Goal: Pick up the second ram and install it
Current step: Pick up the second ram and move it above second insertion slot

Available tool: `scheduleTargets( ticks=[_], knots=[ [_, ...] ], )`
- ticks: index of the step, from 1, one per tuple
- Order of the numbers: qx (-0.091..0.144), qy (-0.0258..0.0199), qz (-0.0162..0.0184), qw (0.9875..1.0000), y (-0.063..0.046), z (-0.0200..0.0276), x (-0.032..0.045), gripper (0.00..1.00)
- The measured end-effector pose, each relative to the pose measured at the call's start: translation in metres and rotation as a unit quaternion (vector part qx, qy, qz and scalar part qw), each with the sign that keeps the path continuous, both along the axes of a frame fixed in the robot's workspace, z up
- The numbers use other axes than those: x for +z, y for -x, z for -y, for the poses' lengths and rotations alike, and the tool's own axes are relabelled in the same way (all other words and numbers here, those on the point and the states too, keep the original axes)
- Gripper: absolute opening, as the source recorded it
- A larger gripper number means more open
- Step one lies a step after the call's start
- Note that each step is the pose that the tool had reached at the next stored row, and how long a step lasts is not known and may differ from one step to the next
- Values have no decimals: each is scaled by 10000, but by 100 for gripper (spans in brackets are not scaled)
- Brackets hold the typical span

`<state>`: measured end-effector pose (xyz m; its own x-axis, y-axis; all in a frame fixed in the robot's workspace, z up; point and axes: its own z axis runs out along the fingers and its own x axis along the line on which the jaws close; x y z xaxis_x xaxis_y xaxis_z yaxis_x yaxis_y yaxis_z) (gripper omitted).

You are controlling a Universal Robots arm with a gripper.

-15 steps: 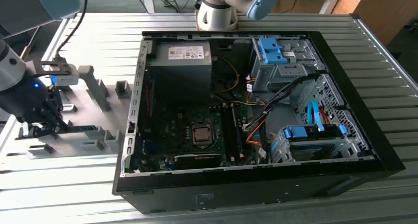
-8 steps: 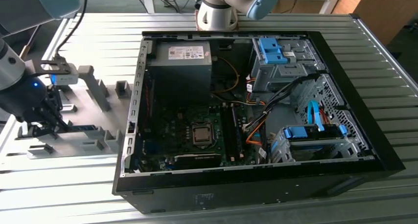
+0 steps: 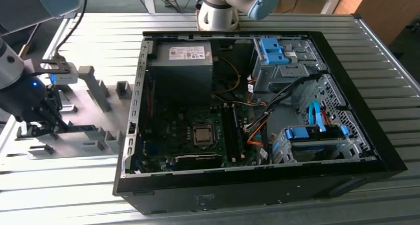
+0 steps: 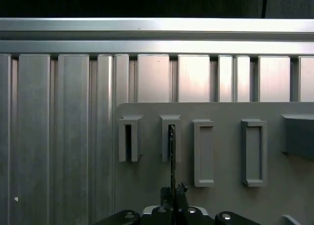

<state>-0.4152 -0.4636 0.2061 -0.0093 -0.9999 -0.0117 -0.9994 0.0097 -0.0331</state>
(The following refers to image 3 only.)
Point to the black camera bracket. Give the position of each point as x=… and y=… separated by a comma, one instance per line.
x=43, y=63

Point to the wooden cabinet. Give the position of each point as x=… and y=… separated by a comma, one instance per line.
x=387, y=13

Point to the grey parts rack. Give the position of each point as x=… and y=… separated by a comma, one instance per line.
x=84, y=146

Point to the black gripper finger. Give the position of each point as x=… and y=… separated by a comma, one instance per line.
x=33, y=131
x=58, y=119

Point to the black RAM slot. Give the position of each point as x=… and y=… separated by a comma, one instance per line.
x=226, y=136

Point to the black graphics card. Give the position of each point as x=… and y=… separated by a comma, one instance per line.
x=199, y=160

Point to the blue plastic bay latch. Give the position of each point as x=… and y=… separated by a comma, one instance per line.
x=272, y=50

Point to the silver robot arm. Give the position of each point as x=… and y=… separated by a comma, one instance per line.
x=217, y=16

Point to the grey metal drive cage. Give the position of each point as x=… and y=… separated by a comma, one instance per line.
x=289, y=72

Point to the black PC case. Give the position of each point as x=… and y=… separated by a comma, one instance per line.
x=229, y=190

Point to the wooden desk white frame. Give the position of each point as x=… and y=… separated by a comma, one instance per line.
x=329, y=4

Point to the grey power supply unit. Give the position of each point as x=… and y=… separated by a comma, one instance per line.
x=183, y=75

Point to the grey metal disk bay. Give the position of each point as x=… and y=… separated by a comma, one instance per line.
x=328, y=149

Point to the green motherboard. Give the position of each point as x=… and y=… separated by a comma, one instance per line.
x=170, y=136

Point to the CPU socket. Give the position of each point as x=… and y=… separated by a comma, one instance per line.
x=202, y=134

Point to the hard disk in blue carrier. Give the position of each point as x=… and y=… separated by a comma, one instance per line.
x=298, y=132

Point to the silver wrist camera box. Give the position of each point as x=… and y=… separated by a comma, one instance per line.
x=66, y=76

